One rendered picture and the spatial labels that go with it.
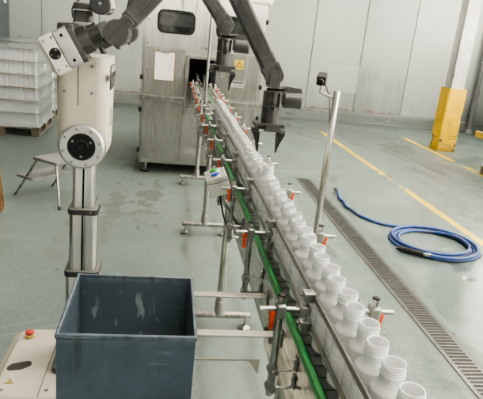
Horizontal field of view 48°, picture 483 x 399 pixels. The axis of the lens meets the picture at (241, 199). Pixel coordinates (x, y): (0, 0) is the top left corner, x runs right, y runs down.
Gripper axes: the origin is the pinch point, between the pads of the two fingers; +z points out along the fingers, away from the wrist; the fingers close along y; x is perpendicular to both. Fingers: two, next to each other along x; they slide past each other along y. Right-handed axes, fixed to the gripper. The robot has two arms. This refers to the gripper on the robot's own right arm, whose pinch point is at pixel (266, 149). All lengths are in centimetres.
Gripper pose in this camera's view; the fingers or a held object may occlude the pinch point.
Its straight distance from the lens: 184.5
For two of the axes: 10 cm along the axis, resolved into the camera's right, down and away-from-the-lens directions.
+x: -1.2, -3.0, 9.5
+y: 9.9, 0.5, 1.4
